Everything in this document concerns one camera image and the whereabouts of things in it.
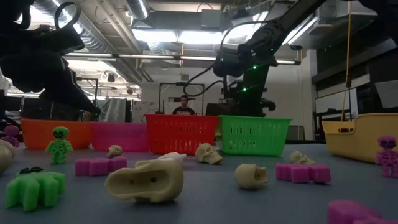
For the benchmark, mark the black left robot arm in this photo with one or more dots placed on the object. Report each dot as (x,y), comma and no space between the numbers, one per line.
(12,12)

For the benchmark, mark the cream plastic skull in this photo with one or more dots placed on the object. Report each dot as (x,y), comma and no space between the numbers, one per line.
(299,157)
(207,153)
(248,176)
(4,157)
(115,151)
(152,183)

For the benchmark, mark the long ceiling light fixture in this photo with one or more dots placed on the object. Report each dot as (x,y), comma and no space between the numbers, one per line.
(199,58)

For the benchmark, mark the black desk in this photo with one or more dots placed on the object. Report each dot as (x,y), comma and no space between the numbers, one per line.
(317,124)

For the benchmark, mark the green skeleton figure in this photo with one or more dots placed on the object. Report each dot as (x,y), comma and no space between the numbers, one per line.
(31,190)
(59,146)

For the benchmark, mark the grey cloth cover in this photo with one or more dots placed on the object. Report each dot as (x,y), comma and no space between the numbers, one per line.
(112,110)

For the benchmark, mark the square wall vent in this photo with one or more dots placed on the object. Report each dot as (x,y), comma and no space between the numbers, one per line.
(184,77)

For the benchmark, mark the white wall board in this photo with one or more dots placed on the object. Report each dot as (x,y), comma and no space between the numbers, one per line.
(335,101)

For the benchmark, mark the long silver air duct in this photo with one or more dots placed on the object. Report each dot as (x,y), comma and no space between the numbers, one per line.
(93,34)

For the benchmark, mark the whiteboard with notes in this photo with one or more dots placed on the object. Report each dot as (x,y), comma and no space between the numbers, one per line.
(141,112)

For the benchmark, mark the person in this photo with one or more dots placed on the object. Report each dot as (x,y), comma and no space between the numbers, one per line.
(184,109)

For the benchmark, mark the orange plastic bin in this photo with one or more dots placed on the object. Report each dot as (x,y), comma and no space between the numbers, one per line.
(56,135)

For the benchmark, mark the green slotted plastic basket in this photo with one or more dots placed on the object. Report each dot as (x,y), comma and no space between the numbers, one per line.
(253,135)

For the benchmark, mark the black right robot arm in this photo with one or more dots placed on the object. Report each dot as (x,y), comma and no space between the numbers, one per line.
(280,25)

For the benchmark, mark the black cabinet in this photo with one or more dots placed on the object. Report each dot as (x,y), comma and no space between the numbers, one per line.
(214,109)

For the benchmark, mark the yellow plastic bin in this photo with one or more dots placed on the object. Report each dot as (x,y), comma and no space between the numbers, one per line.
(363,140)

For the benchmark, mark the red slotted plastic basket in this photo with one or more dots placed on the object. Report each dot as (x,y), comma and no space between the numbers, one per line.
(180,133)

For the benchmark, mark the black security camera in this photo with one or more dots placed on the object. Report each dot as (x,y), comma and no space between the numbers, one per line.
(295,47)

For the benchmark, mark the silver round air duct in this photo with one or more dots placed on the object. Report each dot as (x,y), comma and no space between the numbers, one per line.
(138,7)

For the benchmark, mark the black gantry frame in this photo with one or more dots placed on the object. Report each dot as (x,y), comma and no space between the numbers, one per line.
(96,93)
(182,83)

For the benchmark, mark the pink skeleton figure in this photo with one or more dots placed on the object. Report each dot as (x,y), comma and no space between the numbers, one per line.
(301,173)
(348,213)
(387,155)
(99,166)
(11,132)

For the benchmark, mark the pink plastic bin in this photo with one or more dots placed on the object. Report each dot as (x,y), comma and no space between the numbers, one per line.
(121,137)

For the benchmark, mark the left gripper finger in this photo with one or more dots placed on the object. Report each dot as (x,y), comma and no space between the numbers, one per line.
(68,98)
(81,93)

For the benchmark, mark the row of black monitors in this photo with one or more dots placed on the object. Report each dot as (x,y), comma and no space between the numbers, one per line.
(31,109)

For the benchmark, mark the grey ceiling box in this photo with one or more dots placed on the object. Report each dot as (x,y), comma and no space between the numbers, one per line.
(211,18)

